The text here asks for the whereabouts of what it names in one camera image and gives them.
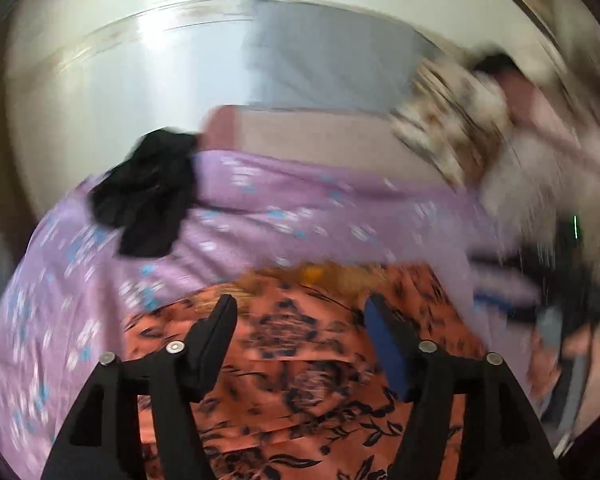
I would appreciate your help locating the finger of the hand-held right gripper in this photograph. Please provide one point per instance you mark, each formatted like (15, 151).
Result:
(502, 306)

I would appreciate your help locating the black cloth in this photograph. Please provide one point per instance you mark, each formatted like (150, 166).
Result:
(145, 190)

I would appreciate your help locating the pink cloth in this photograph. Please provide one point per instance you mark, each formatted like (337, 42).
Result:
(525, 100)

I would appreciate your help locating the purple floral bedsheet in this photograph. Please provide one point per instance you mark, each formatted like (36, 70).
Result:
(260, 220)

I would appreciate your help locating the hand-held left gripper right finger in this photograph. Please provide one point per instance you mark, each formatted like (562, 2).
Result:
(386, 342)

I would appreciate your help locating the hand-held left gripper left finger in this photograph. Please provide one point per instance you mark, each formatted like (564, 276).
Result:
(219, 327)

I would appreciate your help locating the cream brown patterned cloth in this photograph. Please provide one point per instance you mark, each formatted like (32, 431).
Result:
(445, 115)

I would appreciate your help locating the orange black floral garment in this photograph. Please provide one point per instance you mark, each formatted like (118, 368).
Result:
(305, 340)

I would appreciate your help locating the grey panel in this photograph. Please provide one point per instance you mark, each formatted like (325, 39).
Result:
(330, 60)

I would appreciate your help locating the pinkish brown mattress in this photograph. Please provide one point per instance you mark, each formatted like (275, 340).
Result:
(320, 135)

